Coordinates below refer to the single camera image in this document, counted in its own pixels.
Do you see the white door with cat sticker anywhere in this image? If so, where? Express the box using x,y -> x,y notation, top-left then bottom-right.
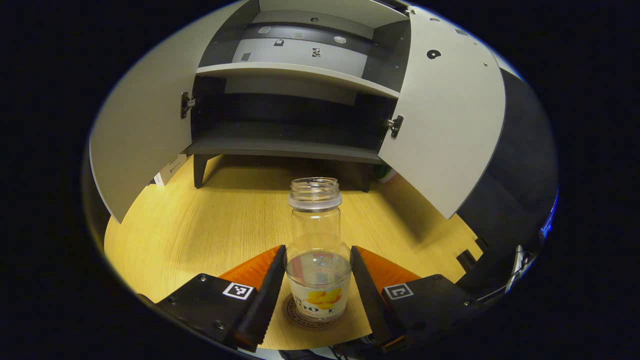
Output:
377,7 -> 507,220

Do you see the white door with phone sticker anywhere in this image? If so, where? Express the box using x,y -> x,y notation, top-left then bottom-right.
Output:
89,0 -> 261,224

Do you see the white and grey cabinet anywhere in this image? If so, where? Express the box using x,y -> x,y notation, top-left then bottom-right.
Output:
185,0 -> 416,193

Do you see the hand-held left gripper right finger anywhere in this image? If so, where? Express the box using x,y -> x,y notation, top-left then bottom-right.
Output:
350,245 -> 483,351

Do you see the clear glass bottle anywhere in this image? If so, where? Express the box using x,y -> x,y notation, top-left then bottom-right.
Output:
284,177 -> 353,322

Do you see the white labelled box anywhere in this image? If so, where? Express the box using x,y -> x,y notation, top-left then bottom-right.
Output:
151,154 -> 188,187

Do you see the white cable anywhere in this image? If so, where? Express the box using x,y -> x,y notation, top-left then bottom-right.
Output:
504,244 -> 533,295

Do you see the black backdrop cloth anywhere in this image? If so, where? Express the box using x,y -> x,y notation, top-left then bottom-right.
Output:
457,67 -> 558,301

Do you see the round brown coaster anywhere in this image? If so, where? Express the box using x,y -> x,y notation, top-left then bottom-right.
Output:
281,292 -> 351,330

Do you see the metal door hinge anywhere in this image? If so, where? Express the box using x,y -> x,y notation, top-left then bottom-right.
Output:
180,91 -> 197,120
385,115 -> 405,139

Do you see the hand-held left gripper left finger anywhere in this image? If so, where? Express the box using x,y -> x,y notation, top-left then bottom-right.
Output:
137,244 -> 287,353

